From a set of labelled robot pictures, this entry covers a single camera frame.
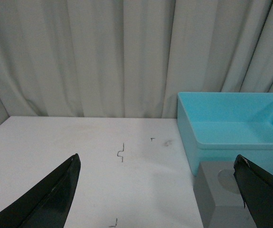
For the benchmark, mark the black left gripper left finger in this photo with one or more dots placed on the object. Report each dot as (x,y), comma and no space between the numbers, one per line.
(47,204)

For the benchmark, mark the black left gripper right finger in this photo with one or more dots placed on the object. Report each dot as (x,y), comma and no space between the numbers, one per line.
(256,188)

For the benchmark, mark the gray block with round hole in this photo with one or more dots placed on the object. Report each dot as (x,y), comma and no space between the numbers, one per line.
(218,197)

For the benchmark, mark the light blue plastic box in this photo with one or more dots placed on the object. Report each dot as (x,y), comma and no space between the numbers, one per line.
(218,126)

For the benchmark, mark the white curtain backdrop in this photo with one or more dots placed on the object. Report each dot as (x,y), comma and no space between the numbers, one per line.
(129,58)

